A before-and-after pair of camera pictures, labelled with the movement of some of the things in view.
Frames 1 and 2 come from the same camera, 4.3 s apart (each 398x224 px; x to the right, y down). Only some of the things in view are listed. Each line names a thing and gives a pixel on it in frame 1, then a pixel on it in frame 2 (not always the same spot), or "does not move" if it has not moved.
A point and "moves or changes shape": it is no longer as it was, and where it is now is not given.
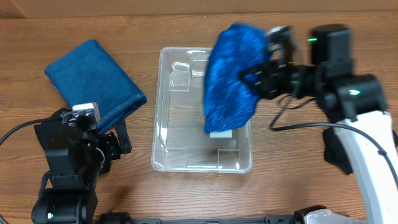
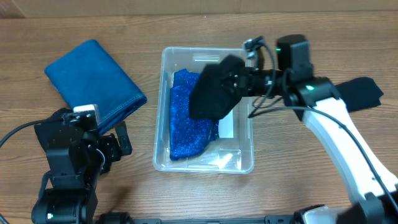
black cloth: [334, 152] moves or changes shape
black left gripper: [109, 140] does not move
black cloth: [53, 134] does not move
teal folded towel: [87, 74] does not move
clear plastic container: [180, 142] does not move
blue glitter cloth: [229, 99] → [188, 135]
